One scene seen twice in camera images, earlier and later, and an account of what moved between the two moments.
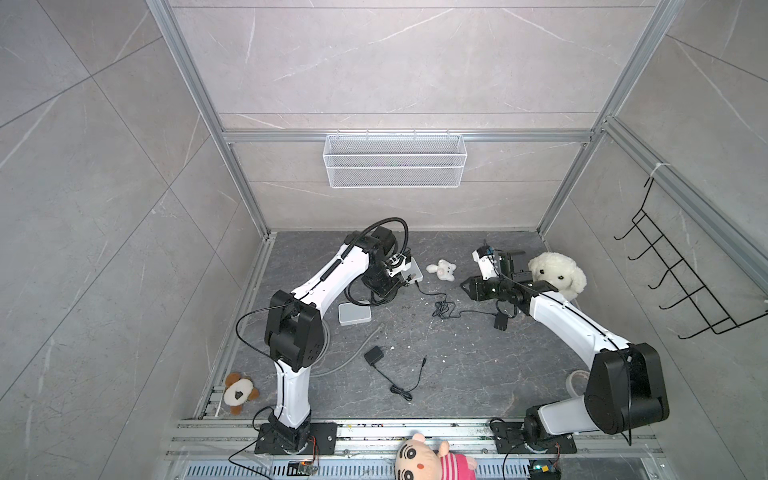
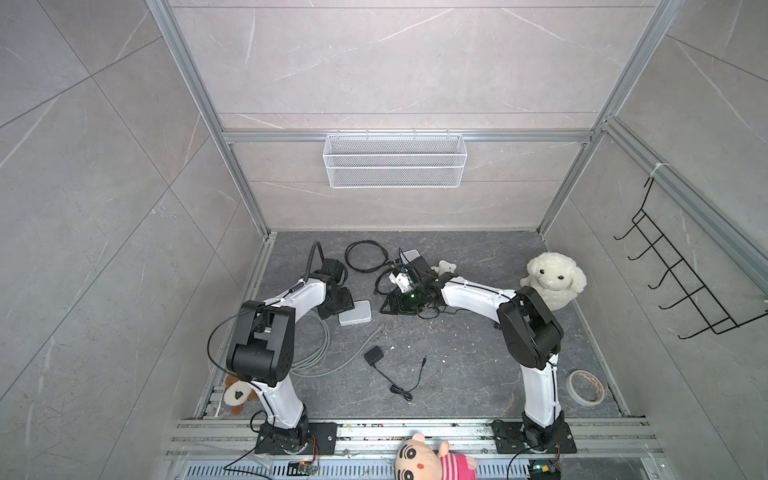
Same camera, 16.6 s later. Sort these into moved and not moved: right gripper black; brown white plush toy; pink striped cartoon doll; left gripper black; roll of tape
Moved: left gripper black; right gripper black
Not moved: brown white plush toy; pink striped cartoon doll; roll of tape
